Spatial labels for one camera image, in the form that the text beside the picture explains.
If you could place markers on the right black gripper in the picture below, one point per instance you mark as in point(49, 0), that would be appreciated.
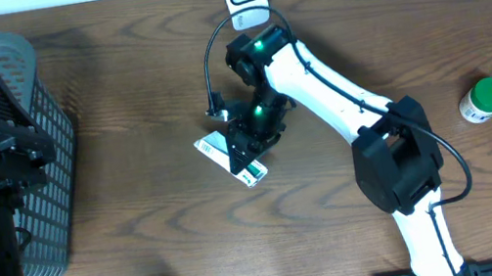
point(248, 140)

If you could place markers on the white green Panadol box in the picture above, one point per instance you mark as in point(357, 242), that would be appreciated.
point(214, 147)

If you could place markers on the green lid jar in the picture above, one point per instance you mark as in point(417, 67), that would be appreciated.
point(476, 106)

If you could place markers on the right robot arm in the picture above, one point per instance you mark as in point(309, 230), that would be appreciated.
point(396, 160)

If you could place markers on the grey plastic basket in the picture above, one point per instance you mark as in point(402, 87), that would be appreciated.
point(45, 212)

